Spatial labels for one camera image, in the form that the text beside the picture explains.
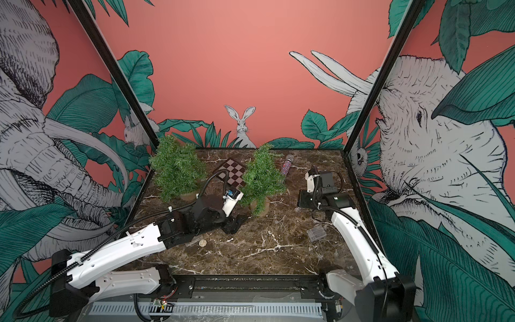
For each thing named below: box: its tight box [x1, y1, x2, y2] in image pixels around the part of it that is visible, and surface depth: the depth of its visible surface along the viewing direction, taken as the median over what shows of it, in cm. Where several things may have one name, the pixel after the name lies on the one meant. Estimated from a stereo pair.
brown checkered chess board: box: [218, 158, 246, 187], surface depth 110 cm
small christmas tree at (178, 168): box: [149, 135, 208, 202], surface depth 81 cm
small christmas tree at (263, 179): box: [240, 143, 288, 218], surface depth 72 cm
